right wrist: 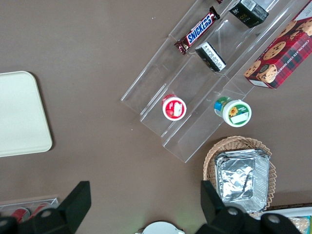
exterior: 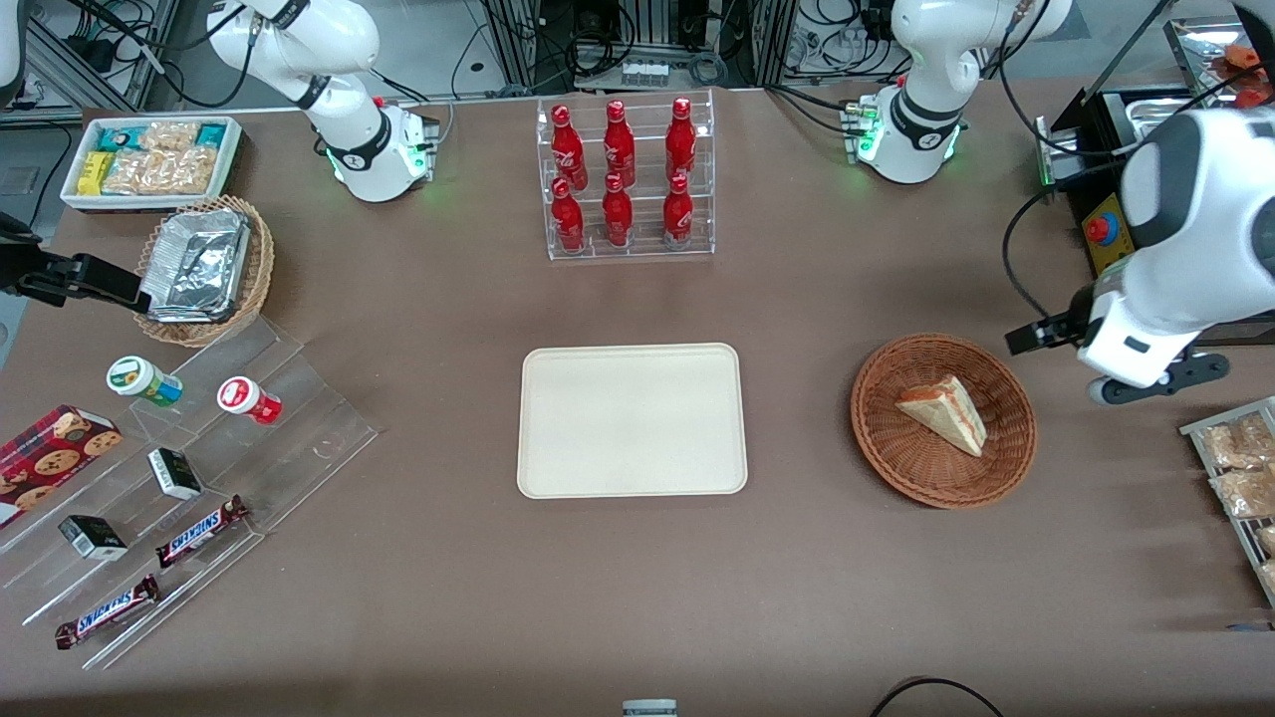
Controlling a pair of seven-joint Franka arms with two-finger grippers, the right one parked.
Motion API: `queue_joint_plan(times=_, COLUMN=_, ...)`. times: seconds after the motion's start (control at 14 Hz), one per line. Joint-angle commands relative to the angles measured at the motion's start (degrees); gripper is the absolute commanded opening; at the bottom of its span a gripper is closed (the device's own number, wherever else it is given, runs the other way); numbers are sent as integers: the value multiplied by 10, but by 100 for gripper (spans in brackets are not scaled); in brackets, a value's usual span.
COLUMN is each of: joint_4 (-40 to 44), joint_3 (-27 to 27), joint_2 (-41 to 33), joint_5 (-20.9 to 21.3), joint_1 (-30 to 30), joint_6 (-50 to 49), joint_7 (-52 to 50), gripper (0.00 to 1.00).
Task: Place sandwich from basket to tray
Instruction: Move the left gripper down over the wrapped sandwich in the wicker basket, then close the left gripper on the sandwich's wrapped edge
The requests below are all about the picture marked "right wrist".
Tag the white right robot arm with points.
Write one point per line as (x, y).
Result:
(159, 228)

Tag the red lid yogurt cup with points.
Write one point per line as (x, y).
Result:
(174, 108)

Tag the white plastic snack bin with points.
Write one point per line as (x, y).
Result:
(287, 212)

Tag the green lid sunflower cup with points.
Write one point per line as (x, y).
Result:
(236, 113)

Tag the clear acrylic tiered display stand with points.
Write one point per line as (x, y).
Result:
(156, 73)

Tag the wicker basket holding foil containers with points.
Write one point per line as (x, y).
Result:
(210, 156)

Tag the red tartan cookie box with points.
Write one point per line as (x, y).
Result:
(282, 53)

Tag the cream rectangular serving tray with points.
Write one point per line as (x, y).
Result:
(22, 114)

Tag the red cola bottle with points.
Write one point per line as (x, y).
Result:
(19, 213)
(40, 207)

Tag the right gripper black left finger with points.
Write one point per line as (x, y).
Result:
(73, 207)

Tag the small black carton box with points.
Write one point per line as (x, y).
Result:
(248, 12)
(210, 57)

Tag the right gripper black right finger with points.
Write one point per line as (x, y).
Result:
(214, 209)

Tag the large clear cookie snack pack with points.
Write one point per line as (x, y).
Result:
(302, 225)

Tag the stack of foil containers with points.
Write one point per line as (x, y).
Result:
(241, 180)

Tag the clear acrylic bottle rack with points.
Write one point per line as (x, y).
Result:
(52, 200)

